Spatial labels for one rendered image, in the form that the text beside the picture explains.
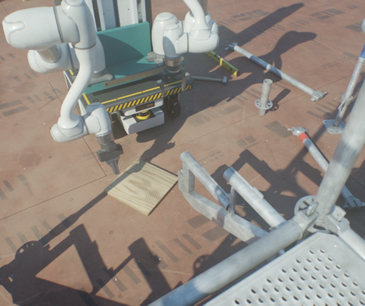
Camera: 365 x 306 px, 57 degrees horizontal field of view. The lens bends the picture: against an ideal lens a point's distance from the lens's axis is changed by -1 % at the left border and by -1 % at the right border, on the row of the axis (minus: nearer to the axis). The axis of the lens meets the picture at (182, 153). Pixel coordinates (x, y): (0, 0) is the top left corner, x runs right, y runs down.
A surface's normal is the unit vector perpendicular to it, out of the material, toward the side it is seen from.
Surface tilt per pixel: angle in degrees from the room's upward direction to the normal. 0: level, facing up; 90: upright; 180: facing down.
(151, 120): 90
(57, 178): 0
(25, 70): 0
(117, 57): 90
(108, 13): 90
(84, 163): 0
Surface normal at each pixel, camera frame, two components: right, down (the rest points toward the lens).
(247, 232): -0.85, 0.36
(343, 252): 0.00, -0.73
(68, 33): 0.44, 0.74
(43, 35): 0.32, 0.63
